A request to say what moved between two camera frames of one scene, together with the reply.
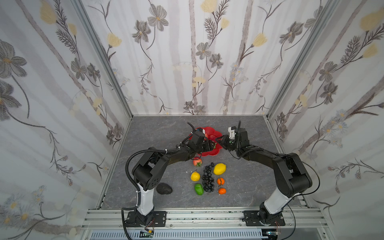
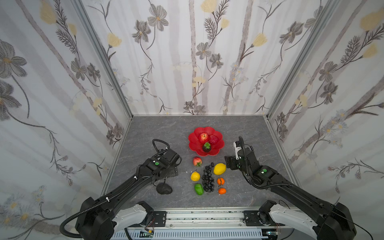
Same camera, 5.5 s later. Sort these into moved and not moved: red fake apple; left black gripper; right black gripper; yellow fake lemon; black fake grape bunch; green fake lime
Moved: right black gripper; left black gripper
Not moved: black fake grape bunch; red fake apple; yellow fake lemon; green fake lime
